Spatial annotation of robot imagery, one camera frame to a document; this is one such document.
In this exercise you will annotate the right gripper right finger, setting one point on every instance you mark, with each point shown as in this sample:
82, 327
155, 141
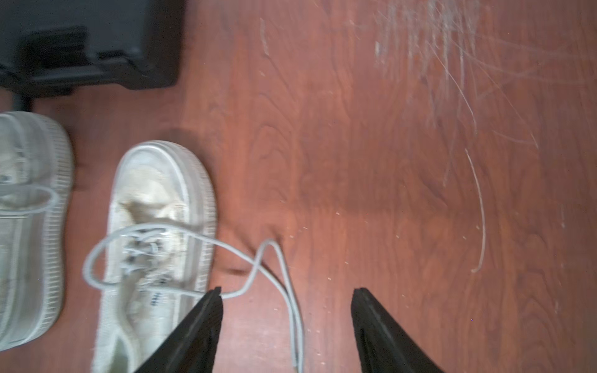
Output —
382, 343

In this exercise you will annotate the black plastic tool case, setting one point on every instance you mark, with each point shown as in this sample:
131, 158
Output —
49, 48

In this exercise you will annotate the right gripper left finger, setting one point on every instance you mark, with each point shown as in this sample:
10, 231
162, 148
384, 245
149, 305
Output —
192, 346

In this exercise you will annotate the beige sneaker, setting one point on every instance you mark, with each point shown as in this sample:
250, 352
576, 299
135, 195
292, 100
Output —
37, 173
153, 266

